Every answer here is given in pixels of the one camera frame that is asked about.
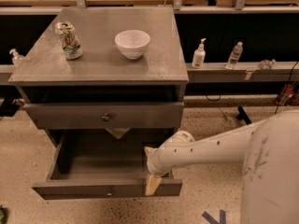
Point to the crushed soda can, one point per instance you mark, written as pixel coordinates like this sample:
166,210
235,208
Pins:
66,35

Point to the orange power device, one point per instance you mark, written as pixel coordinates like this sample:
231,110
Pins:
288,94

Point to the grey top drawer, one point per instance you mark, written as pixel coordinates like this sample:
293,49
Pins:
106,115

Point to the black stand base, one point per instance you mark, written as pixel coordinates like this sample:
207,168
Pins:
242,115

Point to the white pump lotion bottle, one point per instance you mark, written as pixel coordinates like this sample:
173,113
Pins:
199,55

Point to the clear plastic water bottle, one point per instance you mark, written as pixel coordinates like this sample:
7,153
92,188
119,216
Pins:
235,55

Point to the white ceramic bowl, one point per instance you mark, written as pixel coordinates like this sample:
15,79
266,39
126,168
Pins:
132,43

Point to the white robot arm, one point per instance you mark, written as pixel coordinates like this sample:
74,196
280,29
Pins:
269,151

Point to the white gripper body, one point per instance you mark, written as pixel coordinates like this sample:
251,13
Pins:
152,164

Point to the grey drawer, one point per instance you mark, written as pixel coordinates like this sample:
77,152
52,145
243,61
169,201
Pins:
95,164
106,115

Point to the clear pump sanitizer bottle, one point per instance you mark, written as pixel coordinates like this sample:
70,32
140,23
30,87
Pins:
16,57

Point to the grey drawer cabinet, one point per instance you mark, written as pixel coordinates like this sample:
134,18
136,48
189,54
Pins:
102,74

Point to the crumpled clear wrapper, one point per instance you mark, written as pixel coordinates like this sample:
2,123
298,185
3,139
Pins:
267,64

